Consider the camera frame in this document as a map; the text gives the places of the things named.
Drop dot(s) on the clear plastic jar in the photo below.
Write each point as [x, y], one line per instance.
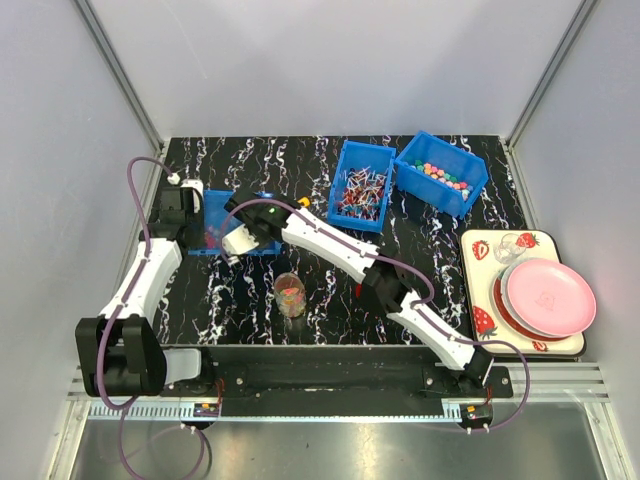
[290, 295]

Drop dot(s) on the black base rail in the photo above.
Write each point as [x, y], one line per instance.
[305, 383]

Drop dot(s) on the pink plate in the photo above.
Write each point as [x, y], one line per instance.
[548, 297]

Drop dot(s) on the aluminium corner post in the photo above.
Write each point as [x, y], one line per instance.
[99, 35]
[576, 25]

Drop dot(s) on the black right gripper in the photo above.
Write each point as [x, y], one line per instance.
[262, 244]

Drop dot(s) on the blue bin with star candies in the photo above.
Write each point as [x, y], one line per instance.
[214, 215]

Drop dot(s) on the aluminium corner post left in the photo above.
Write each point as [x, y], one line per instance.
[99, 35]

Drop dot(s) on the blue bin with lollipops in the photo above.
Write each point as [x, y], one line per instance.
[361, 187]

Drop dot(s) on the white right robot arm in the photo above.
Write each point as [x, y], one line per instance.
[388, 286]

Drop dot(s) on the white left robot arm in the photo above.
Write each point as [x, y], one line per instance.
[119, 353]

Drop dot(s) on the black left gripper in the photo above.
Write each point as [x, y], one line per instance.
[200, 219]

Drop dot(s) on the aluminium corner post right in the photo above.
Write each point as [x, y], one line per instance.
[576, 25]

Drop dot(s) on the clear glass cup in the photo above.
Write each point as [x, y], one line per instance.
[508, 249]

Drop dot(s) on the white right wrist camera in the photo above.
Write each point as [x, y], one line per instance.
[237, 243]

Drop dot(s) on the red plate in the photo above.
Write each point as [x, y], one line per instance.
[500, 305]

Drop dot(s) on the strawberry print tray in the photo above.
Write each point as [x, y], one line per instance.
[480, 271]

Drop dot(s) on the blue bin with flower candies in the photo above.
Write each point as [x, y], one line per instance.
[441, 175]

